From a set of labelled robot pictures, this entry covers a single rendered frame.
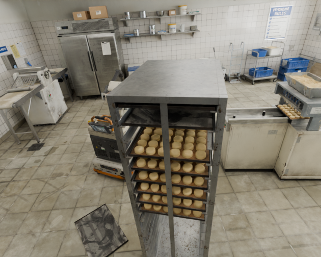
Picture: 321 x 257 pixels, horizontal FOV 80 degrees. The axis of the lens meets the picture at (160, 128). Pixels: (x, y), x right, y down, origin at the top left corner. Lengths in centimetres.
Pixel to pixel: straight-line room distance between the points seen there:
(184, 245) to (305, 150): 180
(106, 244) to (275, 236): 179
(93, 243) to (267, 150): 241
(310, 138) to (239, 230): 132
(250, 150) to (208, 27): 447
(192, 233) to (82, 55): 484
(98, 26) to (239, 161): 447
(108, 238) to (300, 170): 251
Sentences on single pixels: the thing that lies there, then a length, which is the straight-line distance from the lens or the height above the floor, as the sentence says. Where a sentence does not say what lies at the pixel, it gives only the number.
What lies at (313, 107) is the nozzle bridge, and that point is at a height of 113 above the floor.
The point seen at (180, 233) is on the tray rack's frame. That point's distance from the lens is 224.
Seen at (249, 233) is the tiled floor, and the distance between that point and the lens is 253.
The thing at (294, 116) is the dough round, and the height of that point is 90.
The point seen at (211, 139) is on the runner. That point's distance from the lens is 91.
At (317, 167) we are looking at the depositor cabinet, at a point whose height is 28.
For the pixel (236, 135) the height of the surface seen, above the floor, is 66.
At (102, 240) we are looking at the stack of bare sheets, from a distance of 249.
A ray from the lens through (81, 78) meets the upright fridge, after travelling 586.
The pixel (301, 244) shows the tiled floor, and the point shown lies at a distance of 267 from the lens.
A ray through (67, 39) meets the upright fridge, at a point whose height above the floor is 167.
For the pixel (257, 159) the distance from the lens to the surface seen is 300.
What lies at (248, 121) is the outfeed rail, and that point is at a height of 87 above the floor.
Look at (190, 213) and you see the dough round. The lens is 127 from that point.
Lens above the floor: 210
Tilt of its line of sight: 32 degrees down
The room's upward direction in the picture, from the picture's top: 5 degrees counter-clockwise
